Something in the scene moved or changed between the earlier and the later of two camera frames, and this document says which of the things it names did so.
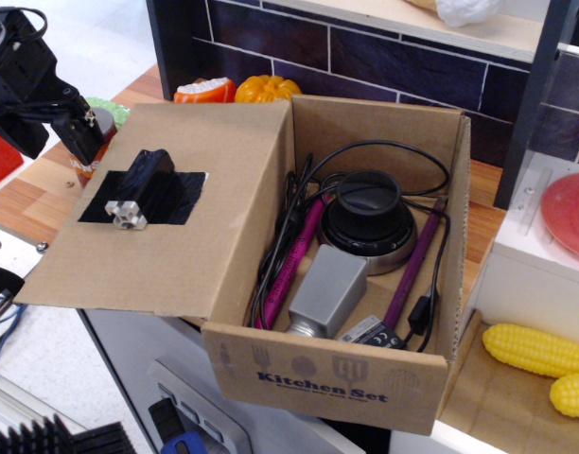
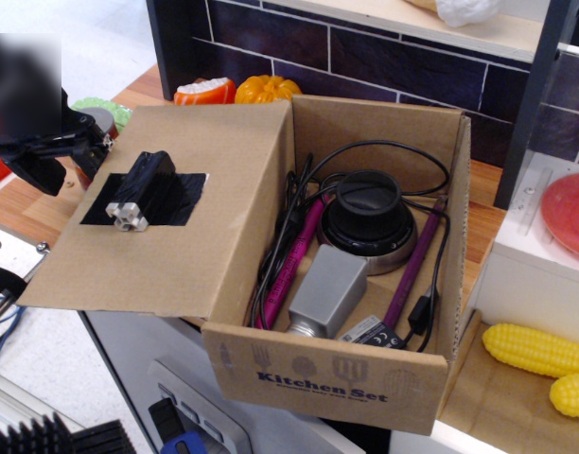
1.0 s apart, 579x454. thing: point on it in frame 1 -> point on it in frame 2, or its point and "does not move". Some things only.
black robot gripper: x=25 y=93 -> x=37 y=159
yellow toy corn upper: x=536 y=352 does not move
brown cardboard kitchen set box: x=321 y=242 does not move
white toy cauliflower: x=459 y=13 does not move
